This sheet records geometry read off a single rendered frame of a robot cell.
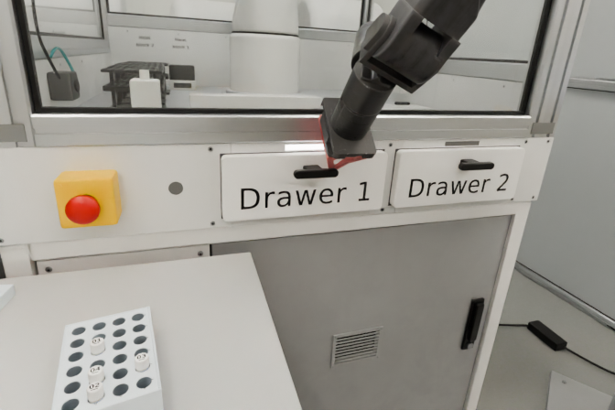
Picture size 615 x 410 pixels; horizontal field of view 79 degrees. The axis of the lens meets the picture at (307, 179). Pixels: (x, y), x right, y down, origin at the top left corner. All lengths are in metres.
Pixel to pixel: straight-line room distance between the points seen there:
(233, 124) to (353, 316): 0.49
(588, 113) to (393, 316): 1.50
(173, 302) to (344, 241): 0.35
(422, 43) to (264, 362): 0.39
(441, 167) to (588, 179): 1.44
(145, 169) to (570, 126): 1.94
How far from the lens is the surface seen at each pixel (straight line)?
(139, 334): 0.46
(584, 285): 2.25
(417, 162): 0.72
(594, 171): 2.13
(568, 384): 1.75
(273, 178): 0.61
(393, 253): 0.82
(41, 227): 0.67
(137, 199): 0.63
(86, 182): 0.58
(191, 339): 0.50
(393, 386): 1.08
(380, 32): 0.43
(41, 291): 0.64
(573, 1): 0.92
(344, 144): 0.53
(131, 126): 0.60
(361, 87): 0.47
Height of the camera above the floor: 1.09
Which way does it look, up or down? 19 degrees down
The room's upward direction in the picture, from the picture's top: 3 degrees clockwise
